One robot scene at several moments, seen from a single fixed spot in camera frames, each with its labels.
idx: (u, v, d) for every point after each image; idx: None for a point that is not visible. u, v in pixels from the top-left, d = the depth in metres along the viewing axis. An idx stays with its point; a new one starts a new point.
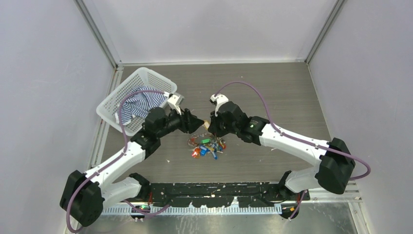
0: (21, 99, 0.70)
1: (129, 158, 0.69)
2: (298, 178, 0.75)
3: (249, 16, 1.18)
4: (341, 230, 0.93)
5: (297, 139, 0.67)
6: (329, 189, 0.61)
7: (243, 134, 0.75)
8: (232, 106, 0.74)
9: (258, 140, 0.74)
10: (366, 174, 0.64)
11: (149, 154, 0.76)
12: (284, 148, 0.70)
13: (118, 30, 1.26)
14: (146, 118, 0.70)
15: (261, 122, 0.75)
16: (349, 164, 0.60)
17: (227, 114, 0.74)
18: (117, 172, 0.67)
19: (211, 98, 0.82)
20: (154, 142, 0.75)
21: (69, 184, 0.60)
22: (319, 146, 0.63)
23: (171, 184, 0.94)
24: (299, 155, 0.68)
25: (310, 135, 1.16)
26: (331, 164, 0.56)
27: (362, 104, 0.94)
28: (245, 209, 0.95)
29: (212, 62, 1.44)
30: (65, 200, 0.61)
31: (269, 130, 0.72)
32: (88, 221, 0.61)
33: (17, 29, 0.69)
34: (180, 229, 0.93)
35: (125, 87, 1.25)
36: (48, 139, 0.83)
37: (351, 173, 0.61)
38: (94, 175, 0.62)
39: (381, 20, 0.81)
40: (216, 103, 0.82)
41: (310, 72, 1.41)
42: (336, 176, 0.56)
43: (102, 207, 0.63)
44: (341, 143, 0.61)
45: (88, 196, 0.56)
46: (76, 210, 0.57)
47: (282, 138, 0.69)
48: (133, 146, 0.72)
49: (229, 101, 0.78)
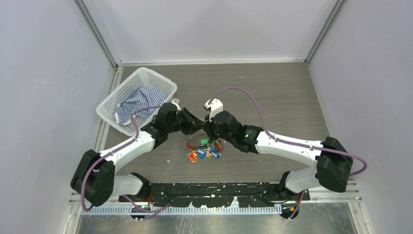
0: (20, 99, 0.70)
1: (140, 144, 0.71)
2: (300, 179, 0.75)
3: (249, 17, 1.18)
4: (341, 230, 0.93)
5: (293, 144, 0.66)
6: (330, 187, 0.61)
7: (240, 145, 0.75)
8: (228, 117, 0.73)
9: (254, 148, 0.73)
10: (360, 171, 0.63)
11: (157, 145, 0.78)
12: (282, 153, 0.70)
13: (118, 30, 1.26)
14: (160, 109, 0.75)
15: (255, 129, 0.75)
16: (347, 161, 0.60)
17: (223, 126, 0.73)
18: (128, 156, 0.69)
19: (205, 105, 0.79)
20: (163, 133, 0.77)
21: (83, 162, 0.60)
22: (313, 146, 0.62)
23: (171, 184, 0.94)
24: (297, 158, 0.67)
25: (310, 135, 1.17)
26: (328, 164, 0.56)
27: (361, 104, 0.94)
28: (245, 209, 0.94)
29: (212, 62, 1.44)
30: (76, 178, 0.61)
31: (264, 138, 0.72)
32: (99, 200, 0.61)
33: (16, 29, 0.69)
34: (180, 229, 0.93)
35: (125, 87, 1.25)
36: (49, 139, 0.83)
37: (350, 169, 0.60)
38: (108, 155, 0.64)
39: (381, 20, 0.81)
40: (211, 110, 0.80)
41: (310, 72, 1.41)
42: (335, 175, 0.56)
43: (112, 188, 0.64)
44: (335, 142, 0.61)
45: (103, 174, 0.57)
46: (88, 188, 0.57)
47: (277, 143, 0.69)
48: (143, 133, 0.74)
49: (223, 110, 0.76)
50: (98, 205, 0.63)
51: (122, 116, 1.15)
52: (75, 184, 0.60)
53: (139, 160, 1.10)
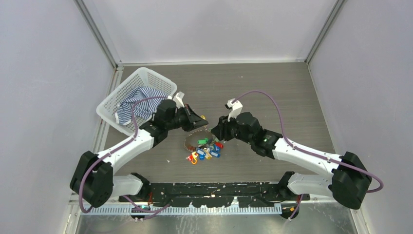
0: (20, 99, 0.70)
1: (139, 143, 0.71)
2: (309, 184, 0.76)
3: (249, 17, 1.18)
4: (341, 230, 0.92)
5: (309, 153, 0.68)
6: (344, 202, 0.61)
7: (257, 148, 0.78)
8: (251, 120, 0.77)
9: (272, 154, 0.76)
10: (374, 191, 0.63)
11: (156, 143, 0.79)
12: (297, 162, 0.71)
13: (118, 30, 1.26)
14: (159, 107, 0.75)
15: (274, 136, 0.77)
16: (367, 180, 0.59)
17: (245, 126, 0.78)
18: (126, 156, 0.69)
19: (227, 103, 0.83)
20: (162, 131, 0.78)
21: (81, 163, 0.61)
22: (331, 159, 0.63)
23: (171, 184, 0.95)
24: (312, 167, 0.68)
25: (310, 135, 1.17)
26: (344, 178, 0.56)
27: (361, 103, 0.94)
28: (245, 209, 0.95)
29: (212, 61, 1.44)
30: (75, 180, 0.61)
31: (282, 145, 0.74)
32: (98, 202, 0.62)
33: (17, 29, 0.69)
34: (180, 229, 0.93)
35: (125, 87, 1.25)
36: (49, 139, 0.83)
37: (366, 187, 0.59)
38: (106, 156, 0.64)
39: (381, 20, 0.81)
40: (232, 110, 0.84)
41: (310, 72, 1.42)
42: (351, 190, 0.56)
43: (112, 189, 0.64)
44: (355, 158, 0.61)
45: (101, 175, 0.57)
46: (87, 189, 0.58)
47: (294, 151, 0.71)
48: (142, 132, 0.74)
49: (244, 112, 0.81)
50: (97, 206, 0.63)
51: (122, 116, 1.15)
52: (75, 185, 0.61)
53: (139, 160, 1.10)
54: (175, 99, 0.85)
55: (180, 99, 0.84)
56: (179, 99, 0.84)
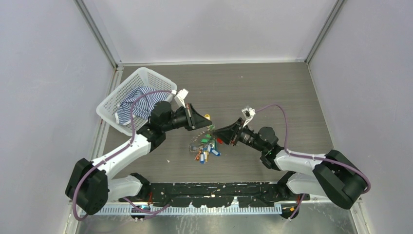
0: (20, 100, 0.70)
1: (135, 149, 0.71)
2: (304, 182, 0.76)
3: (250, 17, 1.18)
4: (341, 230, 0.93)
5: (300, 156, 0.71)
6: (339, 204, 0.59)
7: (265, 159, 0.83)
8: (273, 137, 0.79)
9: (277, 166, 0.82)
10: (366, 191, 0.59)
11: (154, 147, 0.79)
12: (294, 167, 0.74)
13: (119, 30, 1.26)
14: (152, 111, 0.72)
15: (278, 148, 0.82)
16: (357, 177, 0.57)
17: (266, 143, 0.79)
18: (122, 162, 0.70)
19: (247, 111, 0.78)
20: (159, 135, 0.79)
21: (75, 171, 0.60)
22: (316, 157, 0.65)
23: (171, 184, 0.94)
24: (304, 170, 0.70)
25: (310, 135, 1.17)
26: (324, 172, 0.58)
27: (362, 104, 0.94)
28: (245, 209, 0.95)
29: (213, 61, 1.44)
30: (70, 187, 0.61)
31: (282, 154, 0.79)
32: (94, 208, 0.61)
33: (16, 29, 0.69)
34: (180, 229, 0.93)
35: (124, 87, 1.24)
36: (49, 139, 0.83)
37: (360, 186, 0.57)
38: (101, 164, 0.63)
39: (381, 20, 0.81)
40: (248, 116, 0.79)
41: (310, 72, 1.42)
42: (332, 185, 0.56)
43: (107, 196, 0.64)
44: (340, 155, 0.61)
45: (95, 183, 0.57)
46: (83, 197, 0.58)
47: (290, 157, 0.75)
48: (139, 137, 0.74)
49: (265, 126, 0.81)
50: (93, 213, 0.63)
51: (122, 116, 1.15)
52: (70, 192, 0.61)
53: (139, 160, 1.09)
54: (177, 97, 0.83)
55: (181, 99, 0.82)
56: (182, 98, 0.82)
